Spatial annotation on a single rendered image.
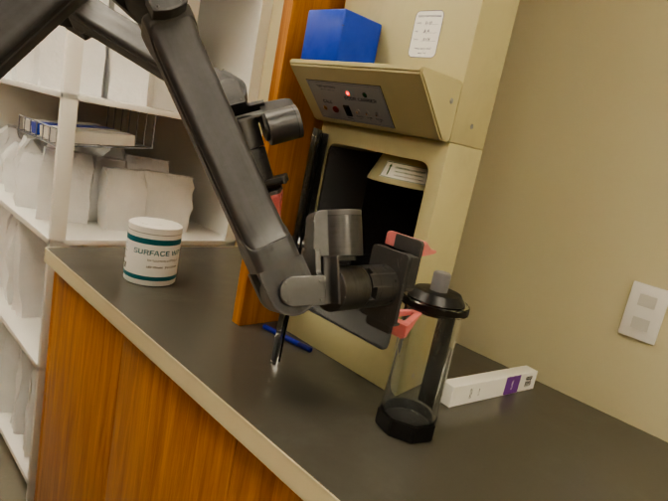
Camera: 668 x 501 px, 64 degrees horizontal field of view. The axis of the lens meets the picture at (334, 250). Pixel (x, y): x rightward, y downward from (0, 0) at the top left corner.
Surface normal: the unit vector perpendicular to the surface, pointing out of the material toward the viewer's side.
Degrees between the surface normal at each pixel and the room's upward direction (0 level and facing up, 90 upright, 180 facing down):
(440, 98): 90
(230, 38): 90
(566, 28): 90
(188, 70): 74
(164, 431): 90
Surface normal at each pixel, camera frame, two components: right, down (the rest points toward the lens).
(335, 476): 0.19, -0.96
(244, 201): 0.30, -0.02
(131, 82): 0.07, 0.35
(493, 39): 0.68, 0.28
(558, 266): -0.71, 0.01
